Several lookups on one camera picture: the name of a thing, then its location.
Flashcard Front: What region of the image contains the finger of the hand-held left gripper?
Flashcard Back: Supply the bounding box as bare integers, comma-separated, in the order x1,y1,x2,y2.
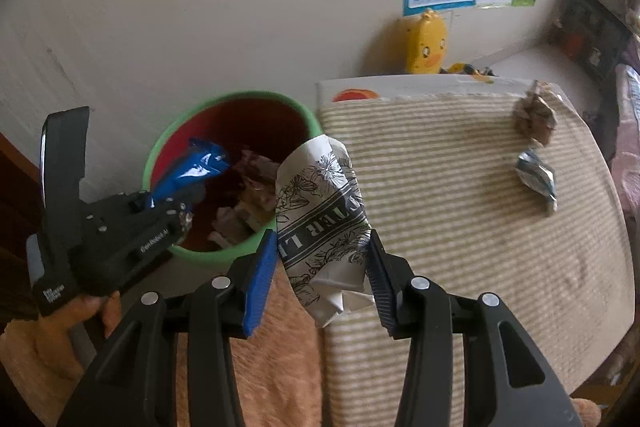
125,189,166,214
162,199,196,242

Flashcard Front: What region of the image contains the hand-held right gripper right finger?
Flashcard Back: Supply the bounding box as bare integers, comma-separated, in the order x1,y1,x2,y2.
366,228,583,427

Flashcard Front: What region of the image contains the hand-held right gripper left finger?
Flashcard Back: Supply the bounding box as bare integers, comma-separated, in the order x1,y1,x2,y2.
56,228,278,427

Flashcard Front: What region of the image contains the blue snack wrapper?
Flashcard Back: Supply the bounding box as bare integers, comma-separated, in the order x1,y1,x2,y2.
149,138,232,208

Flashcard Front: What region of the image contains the white floral paper bag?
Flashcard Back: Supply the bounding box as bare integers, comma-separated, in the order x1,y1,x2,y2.
275,133,377,330

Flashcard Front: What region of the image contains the green rimmed red bin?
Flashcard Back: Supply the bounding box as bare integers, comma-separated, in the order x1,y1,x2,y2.
141,91,321,265

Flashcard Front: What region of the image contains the person's left hand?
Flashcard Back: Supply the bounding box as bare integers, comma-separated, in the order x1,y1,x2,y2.
62,291,123,340

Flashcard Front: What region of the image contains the orange fuzzy cloth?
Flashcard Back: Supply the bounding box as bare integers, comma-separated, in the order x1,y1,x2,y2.
0,274,326,427

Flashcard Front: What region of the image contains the dark wooden cabinet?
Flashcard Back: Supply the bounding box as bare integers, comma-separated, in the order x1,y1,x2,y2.
0,132,48,323

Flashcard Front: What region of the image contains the silver snack wrapper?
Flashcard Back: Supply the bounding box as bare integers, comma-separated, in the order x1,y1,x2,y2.
516,148,557,215

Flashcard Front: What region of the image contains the brownish crumpled paper ball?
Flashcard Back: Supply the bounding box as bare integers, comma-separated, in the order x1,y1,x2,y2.
512,79,558,146

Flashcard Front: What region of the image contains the small yellow black toy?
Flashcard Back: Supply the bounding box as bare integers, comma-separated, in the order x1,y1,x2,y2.
440,63,497,78

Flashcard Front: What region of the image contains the yellow duck toy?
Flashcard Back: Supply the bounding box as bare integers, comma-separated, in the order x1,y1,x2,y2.
404,8,447,75

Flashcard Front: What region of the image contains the plaid bed sheet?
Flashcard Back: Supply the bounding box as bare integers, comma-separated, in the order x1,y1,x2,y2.
612,63,640,228

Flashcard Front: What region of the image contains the dark shelf desk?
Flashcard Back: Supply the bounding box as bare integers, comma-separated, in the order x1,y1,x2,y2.
547,0,633,80

